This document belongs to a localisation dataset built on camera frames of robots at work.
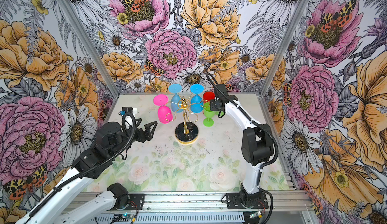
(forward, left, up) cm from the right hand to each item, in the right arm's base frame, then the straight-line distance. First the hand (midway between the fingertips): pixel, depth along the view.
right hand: (216, 109), depth 94 cm
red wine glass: (+8, +5, +3) cm, 10 cm away
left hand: (-21, +33, +15) cm, 42 cm away
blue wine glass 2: (-1, +12, +8) cm, 14 cm away
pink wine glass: (-8, +29, +6) cm, 31 cm away
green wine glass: (0, +4, -15) cm, 15 cm away
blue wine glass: (-8, +22, +15) cm, 27 cm away
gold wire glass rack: (-9, +19, -13) cm, 24 cm away
